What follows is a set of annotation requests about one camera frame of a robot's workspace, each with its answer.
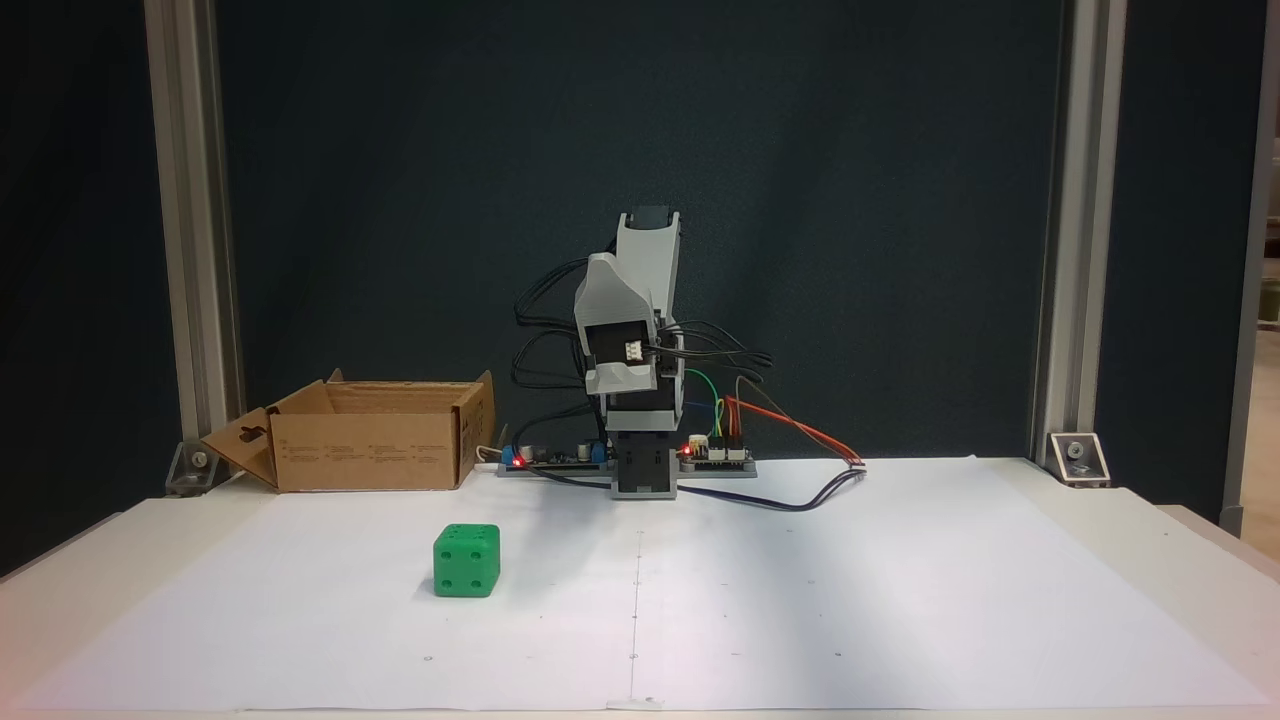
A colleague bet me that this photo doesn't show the green dice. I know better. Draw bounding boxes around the green dice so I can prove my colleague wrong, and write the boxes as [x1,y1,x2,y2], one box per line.
[432,523,502,599]

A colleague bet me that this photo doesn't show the green jumper wire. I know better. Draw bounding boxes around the green jumper wire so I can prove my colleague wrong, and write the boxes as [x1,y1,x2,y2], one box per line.
[685,370,724,441]

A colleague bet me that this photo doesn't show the white paper sheet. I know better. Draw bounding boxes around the white paper sheet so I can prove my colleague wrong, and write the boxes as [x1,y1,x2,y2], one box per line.
[5,455,1273,713]

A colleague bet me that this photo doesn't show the orange red wire bundle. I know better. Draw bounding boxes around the orange red wire bundle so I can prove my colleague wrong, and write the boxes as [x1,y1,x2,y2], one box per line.
[722,395,867,469]

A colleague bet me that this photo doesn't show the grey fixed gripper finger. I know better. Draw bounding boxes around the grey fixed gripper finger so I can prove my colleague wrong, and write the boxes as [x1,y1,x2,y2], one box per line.
[574,253,657,327]

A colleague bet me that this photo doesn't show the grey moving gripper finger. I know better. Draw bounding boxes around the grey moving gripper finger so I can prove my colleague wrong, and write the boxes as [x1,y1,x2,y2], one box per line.
[585,364,662,397]

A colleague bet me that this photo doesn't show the aluminium corner bracket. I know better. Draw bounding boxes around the aluminium corner bracket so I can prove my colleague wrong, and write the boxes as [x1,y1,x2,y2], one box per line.
[1047,432,1111,489]
[165,440,242,498]

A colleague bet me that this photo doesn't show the long black cable white connector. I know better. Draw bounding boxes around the long black cable white connector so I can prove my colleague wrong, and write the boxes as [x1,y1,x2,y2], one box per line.
[540,462,869,513]

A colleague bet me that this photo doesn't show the circuit board with blue terminal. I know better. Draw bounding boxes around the circuit board with blue terminal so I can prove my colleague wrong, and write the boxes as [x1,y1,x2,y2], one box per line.
[497,438,613,479]

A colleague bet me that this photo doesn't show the brown cardboard box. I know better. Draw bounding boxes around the brown cardboard box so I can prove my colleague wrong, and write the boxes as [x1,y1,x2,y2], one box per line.
[200,369,496,493]

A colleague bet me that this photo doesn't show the circuit board with jumper wires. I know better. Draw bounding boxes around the circuit board with jumper wires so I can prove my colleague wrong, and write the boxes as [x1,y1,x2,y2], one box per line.
[678,433,758,479]

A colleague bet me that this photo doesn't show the aluminium frame post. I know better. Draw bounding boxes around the aluminium frame post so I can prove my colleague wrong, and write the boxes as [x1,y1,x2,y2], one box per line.
[1220,0,1280,538]
[145,0,247,473]
[1030,0,1127,467]

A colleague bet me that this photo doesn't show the black servo cable bundle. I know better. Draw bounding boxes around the black servo cable bundle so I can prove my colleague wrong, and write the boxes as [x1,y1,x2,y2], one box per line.
[511,255,603,473]
[655,320,774,383]

